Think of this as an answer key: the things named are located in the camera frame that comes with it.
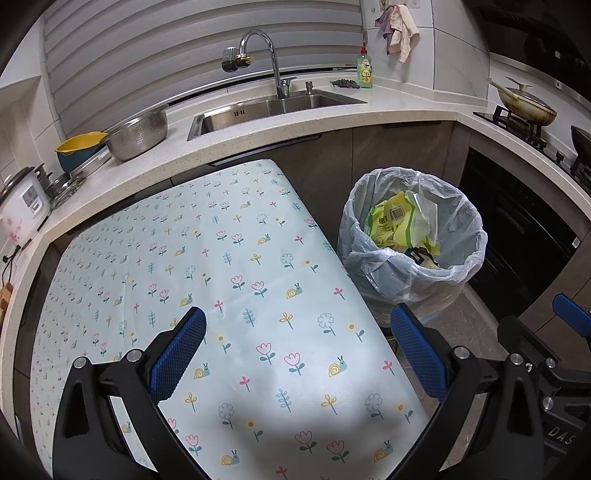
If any stainless steel sink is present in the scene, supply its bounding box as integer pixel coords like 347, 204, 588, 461
187, 90, 368, 141

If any brown base cabinet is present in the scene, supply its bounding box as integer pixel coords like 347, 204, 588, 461
208, 120, 467, 232

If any green snack packet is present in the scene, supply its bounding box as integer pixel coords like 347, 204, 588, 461
367, 191, 439, 257

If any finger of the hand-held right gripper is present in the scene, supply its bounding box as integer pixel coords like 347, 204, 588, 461
496, 315, 591, 372
551, 293, 591, 340

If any black gas stove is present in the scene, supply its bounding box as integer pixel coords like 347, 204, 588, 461
473, 105, 591, 181

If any steel colander bowl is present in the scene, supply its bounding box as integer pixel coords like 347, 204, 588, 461
105, 104, 169, 162

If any black wok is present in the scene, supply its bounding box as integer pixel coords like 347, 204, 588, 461
570, 124, 591, 162

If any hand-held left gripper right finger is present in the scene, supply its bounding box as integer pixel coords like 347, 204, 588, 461
390, 303, 543, 480

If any black range hood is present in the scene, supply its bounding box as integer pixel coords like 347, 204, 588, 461
466, 0, 591, 93

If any black built-in oven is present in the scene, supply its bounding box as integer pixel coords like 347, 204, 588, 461
462, 148, 585, 319

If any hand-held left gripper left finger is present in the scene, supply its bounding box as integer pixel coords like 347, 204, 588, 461
52, 307, 208, 480

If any wok with glass lid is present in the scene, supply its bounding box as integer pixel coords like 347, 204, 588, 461
488, 76, 558, 127

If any floral printed tablecloth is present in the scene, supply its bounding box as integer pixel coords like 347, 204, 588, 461
30, 159, 428, 480

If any black power cable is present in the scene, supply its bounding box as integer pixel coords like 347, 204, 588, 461
0, 244, 24, 287

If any metal steamer rack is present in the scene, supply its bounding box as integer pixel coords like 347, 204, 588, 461
46, 171, 88, 208

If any chrome faucet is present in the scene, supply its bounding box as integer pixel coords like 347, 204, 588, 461
221, 30, 297, 99

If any green dish soap bottle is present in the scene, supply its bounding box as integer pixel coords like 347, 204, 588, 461
356, 46, 374, 89

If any bin with clear plastic liner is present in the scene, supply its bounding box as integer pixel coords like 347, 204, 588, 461
337, 167, 488, 324

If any cream pink hanging cloth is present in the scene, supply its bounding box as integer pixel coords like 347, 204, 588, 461
387, 4, 420, 64

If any blue basin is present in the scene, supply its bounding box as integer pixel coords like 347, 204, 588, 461
56, 148, 105, 172

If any purple grey hanging cloth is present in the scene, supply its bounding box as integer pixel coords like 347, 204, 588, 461
374, 6, 399, 41

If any grey window blind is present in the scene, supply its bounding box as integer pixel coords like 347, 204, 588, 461
39, 0, 365, 134

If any white rice cooker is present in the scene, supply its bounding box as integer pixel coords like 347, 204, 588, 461
0, 166, 51, 245

